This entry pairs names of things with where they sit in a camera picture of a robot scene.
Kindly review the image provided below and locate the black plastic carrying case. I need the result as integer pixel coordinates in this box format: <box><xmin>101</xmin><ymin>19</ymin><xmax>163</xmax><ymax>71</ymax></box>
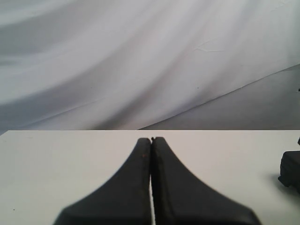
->
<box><xmin>278</xmin><ymin>151</ymin><xmax>300</xmax><ymax>193</ymax></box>

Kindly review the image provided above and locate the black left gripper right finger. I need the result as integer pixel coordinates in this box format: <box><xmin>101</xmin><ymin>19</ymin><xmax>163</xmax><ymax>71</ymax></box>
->
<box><xmin>151</xmin><ymin>137</ymin><xmax>260</xmax><ymax>225</ymax></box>

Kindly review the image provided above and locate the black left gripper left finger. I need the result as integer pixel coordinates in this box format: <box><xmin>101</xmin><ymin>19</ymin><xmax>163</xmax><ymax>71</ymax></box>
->
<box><xmin>54</xmin><ymin>138</ymin><xmax>150</xmax><ymax>225</ymax></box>

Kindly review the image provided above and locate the white backdrop cloth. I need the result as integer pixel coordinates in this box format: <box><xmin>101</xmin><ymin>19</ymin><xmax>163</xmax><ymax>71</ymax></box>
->
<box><xmin>0</xmin><ymin>0</ymin><xmax>300</xmax><ymax>132</ymax></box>

